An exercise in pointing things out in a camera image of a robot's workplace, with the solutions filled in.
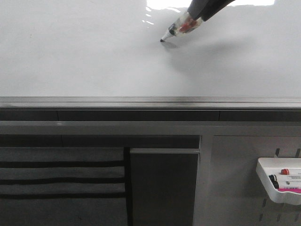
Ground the grey fabric pocket organizer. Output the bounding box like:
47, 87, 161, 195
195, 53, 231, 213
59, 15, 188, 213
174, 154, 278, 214
0, 147, 133, 226

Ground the grey aluminium whiteboard tray rail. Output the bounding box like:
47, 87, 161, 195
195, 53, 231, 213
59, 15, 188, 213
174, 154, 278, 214
0, 97, 301, 111

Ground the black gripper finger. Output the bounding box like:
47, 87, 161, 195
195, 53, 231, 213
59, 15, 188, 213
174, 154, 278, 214
187, 0, 214, 20
200, 0, 234, 22

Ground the black capped marker upper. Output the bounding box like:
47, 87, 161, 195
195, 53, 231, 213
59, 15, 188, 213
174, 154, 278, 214
269, 175, 301, 182

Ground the red capped marker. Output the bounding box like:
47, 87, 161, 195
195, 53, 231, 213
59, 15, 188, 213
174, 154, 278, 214
281, 169, 301, 176

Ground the black capped marker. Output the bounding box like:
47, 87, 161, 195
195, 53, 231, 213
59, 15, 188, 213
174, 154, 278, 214
269, 175, 301, 182
272, 181, 301, 189

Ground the pink whiteboard eraser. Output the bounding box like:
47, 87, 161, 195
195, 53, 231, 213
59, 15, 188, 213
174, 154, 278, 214
278, 188, 301, 193

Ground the grey pegboard panel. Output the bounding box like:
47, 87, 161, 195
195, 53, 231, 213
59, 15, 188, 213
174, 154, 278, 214
208, 136, 301, 226

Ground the black whiteboard marker with magnet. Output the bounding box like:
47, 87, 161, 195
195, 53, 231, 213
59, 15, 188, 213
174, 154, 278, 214
160, 11, 203, 42

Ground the dark grey cabinet panel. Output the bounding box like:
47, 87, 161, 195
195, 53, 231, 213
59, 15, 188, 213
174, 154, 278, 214
130, 149, 199, 226

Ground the white whiteboard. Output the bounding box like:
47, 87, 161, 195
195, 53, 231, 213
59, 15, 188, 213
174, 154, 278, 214
0, 0, 301, 98

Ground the black capped marker lower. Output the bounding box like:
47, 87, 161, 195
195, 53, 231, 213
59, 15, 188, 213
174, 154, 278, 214
272, 181, 301, 189

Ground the white plastic marker tray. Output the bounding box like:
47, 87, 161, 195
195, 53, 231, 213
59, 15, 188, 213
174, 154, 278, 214
256, 158, 301, 205

